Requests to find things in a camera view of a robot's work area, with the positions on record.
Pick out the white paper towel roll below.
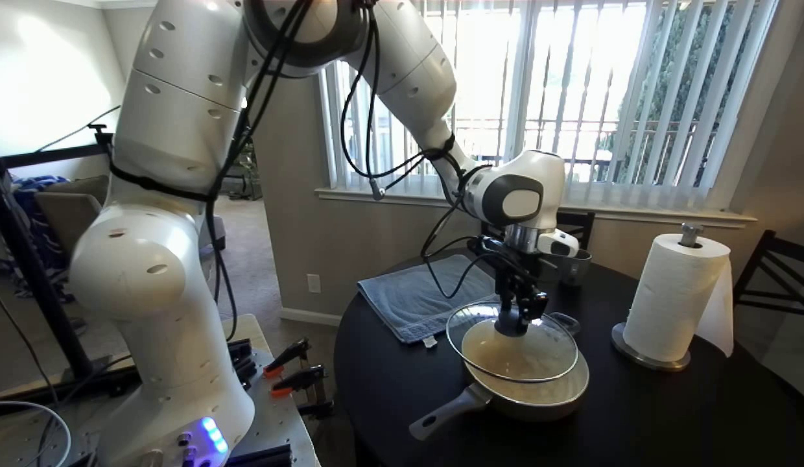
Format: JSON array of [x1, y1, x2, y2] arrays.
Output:
[[620, 232, 736, 365], [610, 221, 733, 374]]

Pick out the black metal frame stand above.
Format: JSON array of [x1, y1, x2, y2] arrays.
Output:
[[0, 120, 115, 386]]

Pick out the light blue towel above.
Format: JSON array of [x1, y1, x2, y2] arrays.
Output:
[[358, 259, 500, 347]]

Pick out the white window sill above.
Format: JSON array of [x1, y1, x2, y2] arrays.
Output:
[[314, 184, 760, 232]]

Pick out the white-lined frying pan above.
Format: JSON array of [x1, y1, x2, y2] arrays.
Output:
[[408, 312, 594, 443]]

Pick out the light wooden robot stand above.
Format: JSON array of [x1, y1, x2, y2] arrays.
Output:
[[0, 308, 325, 467]]

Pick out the glass lid with steel rim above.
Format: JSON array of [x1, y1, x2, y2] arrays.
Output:
[[440, 302, 587, 386]]

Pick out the white floor cable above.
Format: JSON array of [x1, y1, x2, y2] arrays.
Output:
[[0, 398, 74, 467]]

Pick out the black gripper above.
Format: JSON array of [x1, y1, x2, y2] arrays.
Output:
[[479, 239, 550, 338]]

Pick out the white vertical blinds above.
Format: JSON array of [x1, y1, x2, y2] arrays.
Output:
[[319, 0, 780, 215]]

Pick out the black body cable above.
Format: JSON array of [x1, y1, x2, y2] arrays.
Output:
[[201, 0, 316, 344]]

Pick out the black forearm cable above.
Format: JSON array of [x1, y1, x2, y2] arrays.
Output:
[[338, 0, 474, 302]]

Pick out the black clamp with orange tips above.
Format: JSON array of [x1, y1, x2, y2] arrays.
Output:
[[269, 361, 330, 400], [264, 338, 314, 374]]

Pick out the dark grey mug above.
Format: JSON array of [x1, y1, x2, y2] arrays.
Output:
[[558, 251, 594, 291]]

